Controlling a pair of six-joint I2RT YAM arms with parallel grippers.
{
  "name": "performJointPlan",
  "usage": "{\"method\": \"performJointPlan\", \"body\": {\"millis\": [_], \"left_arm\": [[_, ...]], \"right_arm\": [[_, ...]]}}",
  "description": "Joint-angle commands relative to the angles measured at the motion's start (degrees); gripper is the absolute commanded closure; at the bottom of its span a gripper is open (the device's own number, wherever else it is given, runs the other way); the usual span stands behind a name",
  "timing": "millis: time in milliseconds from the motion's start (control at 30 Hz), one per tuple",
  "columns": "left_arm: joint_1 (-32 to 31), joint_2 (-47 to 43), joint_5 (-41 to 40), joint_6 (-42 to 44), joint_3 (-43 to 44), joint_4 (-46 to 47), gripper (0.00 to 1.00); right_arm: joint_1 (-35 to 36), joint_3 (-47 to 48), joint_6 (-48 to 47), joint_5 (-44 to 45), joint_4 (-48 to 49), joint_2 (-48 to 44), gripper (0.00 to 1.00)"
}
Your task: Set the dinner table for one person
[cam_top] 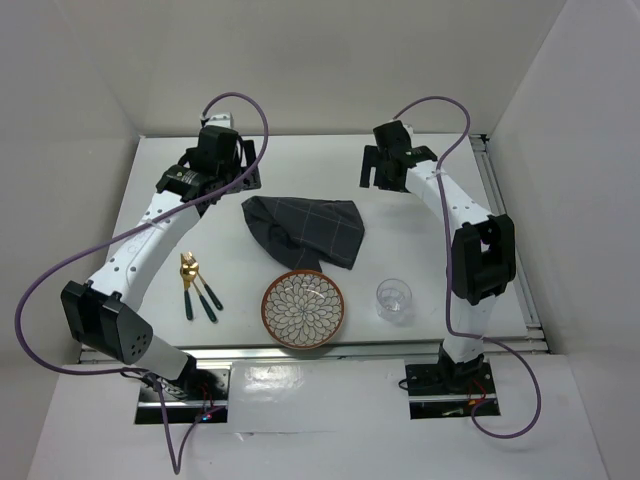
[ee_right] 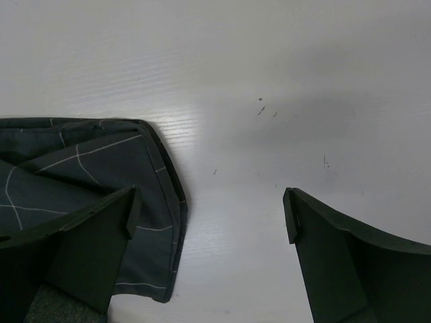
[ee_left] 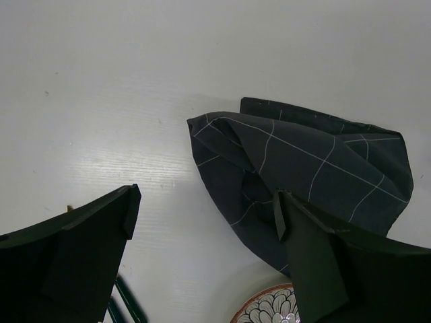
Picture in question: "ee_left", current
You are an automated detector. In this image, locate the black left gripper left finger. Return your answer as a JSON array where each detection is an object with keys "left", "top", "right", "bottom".
[{"left": 1, "top": 184, "right": 141, "bottom": 322}]

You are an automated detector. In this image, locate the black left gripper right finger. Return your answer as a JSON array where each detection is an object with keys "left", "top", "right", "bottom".
[{"left": 273, "top": 190, "right": 430, "bottom": 322}]

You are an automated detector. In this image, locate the dark grey checked cloth napkin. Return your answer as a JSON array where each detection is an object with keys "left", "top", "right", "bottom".
[{"left": 187, "top": 98, "right": 413, "bottom": 275}]

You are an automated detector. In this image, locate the floral patterned ceramic plate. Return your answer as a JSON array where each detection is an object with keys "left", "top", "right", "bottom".
[{"left": 230, "top": 283, "right": 301, "bottom": 323}]

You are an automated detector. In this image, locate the gold fork green handle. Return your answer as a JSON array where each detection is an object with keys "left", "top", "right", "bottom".
[{"left": 115, "top": 275, "right": 149, "bottom": 323}]

